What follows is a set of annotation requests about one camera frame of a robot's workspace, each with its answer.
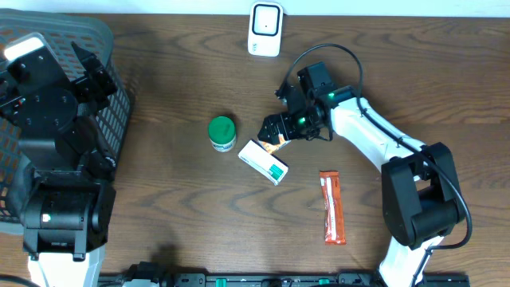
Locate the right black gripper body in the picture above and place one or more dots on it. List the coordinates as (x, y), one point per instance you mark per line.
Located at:
(301, 123)

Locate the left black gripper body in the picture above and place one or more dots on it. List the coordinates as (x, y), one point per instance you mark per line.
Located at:
(71, 100)

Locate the orange small carton box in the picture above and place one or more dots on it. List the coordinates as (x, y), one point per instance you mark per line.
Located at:
(271, 148)

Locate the white green medicine box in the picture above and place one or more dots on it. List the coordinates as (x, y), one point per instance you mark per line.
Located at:
(260, 160)

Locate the green lid jar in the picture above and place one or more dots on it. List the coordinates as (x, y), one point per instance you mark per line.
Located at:
(222, 133)

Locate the red orange snack bar wrapper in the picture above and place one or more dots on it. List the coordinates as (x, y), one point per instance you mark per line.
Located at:
(334, 230)

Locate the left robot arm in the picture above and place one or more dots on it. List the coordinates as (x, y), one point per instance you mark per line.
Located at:
(63, 195)

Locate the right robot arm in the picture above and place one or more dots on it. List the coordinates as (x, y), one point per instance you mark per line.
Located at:
(421, 196)

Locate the white barcode scanner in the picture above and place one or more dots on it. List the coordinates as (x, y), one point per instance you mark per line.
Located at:
(265, 29)

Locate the grey plastic mesh basket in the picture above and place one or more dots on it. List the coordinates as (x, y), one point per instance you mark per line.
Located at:
(59, 31)

